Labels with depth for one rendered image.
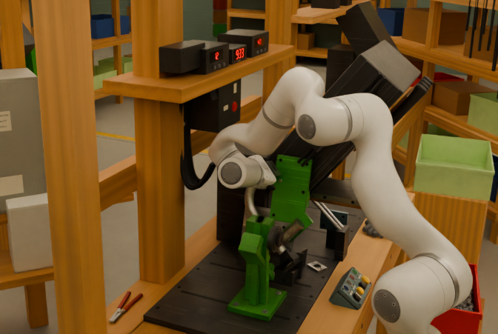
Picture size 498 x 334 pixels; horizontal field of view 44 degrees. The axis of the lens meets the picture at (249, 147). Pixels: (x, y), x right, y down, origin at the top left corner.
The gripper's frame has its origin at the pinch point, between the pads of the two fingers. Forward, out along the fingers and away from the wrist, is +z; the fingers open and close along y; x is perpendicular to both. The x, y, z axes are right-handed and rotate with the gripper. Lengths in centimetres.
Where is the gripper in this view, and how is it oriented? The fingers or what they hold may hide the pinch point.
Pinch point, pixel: (267, 172)
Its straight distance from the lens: 193.7
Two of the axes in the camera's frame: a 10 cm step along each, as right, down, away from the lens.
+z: 3.4, 0.3, 9.4
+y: -5.4, -8.1, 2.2
